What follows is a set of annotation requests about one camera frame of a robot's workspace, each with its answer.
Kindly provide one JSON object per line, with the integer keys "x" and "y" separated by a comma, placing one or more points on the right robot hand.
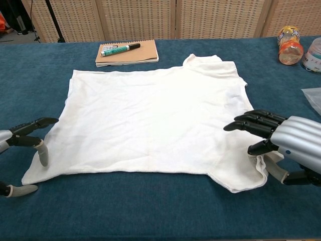
{"x": 298, "y": 140}

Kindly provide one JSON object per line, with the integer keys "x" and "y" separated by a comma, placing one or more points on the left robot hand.
{"x": 22, "y": 130}

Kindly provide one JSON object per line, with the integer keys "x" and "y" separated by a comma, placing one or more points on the white t-shirt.
{"x": 150, "y": 125}

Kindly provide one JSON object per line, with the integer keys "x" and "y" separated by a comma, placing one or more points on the green white marker pen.
{"x": 118, "y": 50}

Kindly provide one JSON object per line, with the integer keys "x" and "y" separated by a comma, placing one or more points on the white garment in clear bag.
{"x": 314, "y": 98}

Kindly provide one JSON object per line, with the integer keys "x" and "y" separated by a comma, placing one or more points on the clear jar of coloured clips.
{"x": 313, "y": 57}

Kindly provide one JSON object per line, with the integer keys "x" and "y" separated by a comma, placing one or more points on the orange drink bottle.
{"x": 291, "y": 50}

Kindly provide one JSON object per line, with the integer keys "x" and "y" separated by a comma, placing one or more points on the black tripod stand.
{"x": 54, "y": 22}

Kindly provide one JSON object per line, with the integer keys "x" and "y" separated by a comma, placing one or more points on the brown spiral notebook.
{"x": 140, "y": 52}

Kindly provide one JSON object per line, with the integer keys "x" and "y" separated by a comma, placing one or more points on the blue carpet table cover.
{"x": 160, "y": 213}

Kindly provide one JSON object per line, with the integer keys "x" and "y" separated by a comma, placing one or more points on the wicker folding screen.
{"x": 138, "y": 20}

